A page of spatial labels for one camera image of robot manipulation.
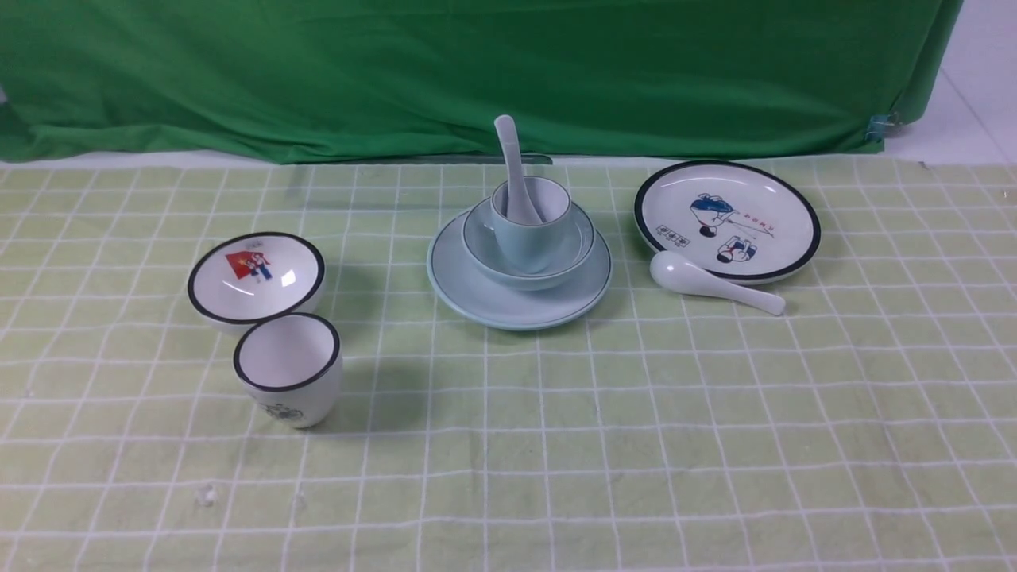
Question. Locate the pale blue cup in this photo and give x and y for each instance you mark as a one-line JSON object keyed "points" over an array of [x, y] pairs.
{"points": [[531, 246]]}

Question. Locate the pale blue plate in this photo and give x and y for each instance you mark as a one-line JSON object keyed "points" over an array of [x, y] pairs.
{"points": [[463, 288]]}

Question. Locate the pale blue bowl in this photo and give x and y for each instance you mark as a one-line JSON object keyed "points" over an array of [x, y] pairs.
{"points": [[573, 252]]}

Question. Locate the pale blue ceramic spoon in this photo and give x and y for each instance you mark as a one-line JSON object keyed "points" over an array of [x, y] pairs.
{"points": [[519, 207]]}

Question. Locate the white ceramic spoon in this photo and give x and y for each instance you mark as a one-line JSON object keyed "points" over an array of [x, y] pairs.
{"points": [[673, 272]]}

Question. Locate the white cup black rim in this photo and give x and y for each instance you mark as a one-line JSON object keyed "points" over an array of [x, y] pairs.
{"points": [[293, 368]]}

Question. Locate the white plate cartoon print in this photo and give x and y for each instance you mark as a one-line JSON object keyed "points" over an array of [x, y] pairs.
{"points": [[738, 222]]}

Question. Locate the white bowl black rim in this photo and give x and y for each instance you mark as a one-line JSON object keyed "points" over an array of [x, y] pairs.
{"points": [[254, 278]]}

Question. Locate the green backdrop cloth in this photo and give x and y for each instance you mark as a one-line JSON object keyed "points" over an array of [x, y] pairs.
{"points": [[302, 82]]}

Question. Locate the light green checkered tablecloth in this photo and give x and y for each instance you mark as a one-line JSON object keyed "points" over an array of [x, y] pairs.
{"points": [[873, 428]]}

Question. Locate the clear clip on backdrop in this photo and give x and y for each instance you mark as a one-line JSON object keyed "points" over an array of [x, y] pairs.
{"points": [[882, 126]]}

